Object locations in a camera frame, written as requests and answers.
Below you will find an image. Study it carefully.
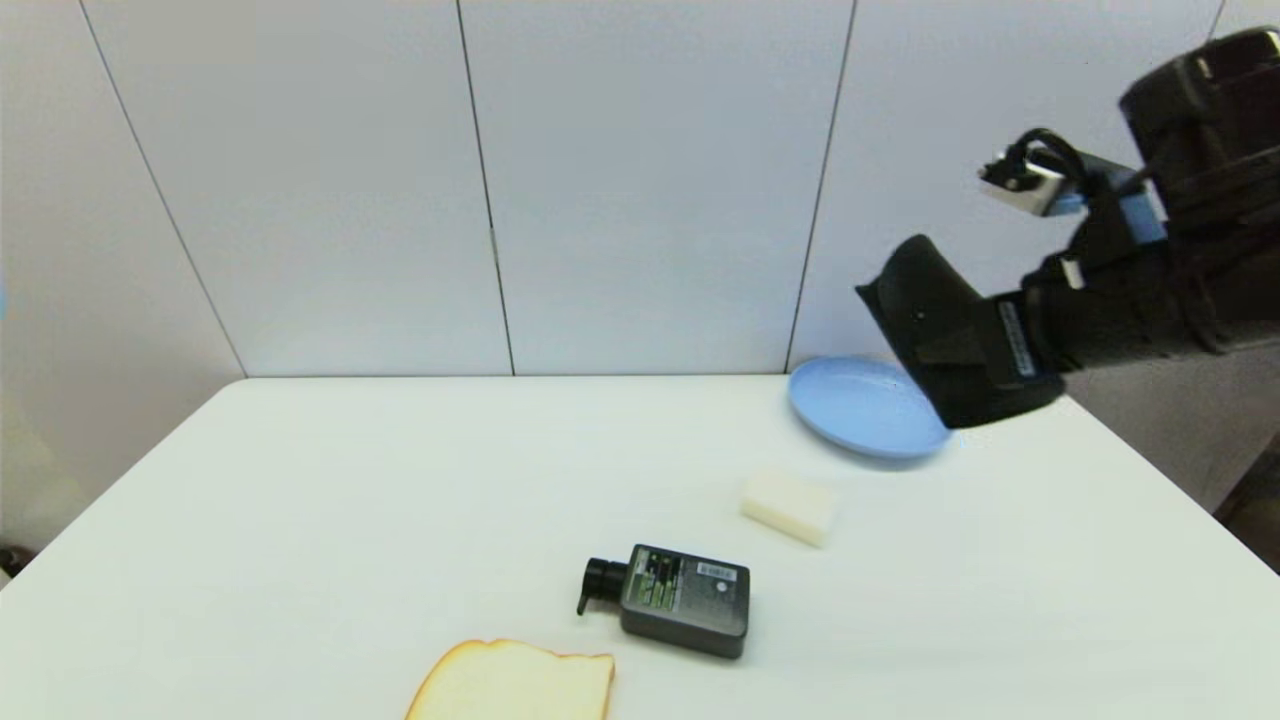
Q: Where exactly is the black glasses case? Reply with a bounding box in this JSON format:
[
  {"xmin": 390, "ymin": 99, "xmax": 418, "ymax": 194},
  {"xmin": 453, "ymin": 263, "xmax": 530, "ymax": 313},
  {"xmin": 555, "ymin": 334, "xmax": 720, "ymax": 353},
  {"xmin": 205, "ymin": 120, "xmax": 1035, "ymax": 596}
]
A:
[{"xmin": 855, "ymin": 235, "xmax": 1067, "ymax": 430}]

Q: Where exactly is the light blue plate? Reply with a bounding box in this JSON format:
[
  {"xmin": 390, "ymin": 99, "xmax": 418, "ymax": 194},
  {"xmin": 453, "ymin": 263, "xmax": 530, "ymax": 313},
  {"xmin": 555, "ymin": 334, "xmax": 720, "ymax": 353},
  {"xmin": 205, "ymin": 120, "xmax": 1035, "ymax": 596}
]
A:
[{"xmin": 787, "ymin": 357, "xmax": 955, "ymax": 460}]

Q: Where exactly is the white sponge block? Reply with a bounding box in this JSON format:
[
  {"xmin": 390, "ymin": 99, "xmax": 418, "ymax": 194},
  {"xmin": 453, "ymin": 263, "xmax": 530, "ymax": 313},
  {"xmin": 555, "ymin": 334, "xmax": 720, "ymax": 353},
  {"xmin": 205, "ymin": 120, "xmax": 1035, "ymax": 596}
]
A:
[{"xmin": 740, "ymin": 469, "xmax": 839, "ymax": 548}]

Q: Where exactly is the dark grey pump bottle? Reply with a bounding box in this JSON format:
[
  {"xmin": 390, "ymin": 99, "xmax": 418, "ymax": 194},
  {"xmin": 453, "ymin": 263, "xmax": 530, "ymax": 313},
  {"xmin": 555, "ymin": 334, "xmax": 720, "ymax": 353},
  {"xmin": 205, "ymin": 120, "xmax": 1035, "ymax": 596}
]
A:
[{"xmin": 576, "ymin": 543, "xmax": 750, "ymax": 659}]

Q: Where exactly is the slice of toast bread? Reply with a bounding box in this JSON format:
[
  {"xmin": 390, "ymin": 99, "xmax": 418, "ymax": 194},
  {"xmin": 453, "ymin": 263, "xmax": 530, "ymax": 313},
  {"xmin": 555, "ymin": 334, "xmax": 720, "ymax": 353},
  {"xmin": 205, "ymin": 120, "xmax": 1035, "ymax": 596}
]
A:
[{"xmin": 405, "ymin": 638, "xmax": 616, "ymax": 720}]

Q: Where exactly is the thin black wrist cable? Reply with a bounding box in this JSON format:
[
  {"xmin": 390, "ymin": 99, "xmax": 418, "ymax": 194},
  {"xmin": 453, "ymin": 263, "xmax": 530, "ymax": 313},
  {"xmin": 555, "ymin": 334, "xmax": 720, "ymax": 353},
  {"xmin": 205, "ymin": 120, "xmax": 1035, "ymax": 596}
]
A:
[{"xmin": 1005, "ymin": 127, "xmax": 1126, "ymax": 271}]

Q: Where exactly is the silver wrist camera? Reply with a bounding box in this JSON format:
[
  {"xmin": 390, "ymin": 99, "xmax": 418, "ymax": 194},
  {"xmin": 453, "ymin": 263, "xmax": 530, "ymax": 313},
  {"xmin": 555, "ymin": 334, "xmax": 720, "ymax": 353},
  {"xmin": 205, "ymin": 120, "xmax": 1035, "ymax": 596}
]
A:
[{"xmin": 978, "ymin": 150, "xmax": 1169, "ymax": 244}]

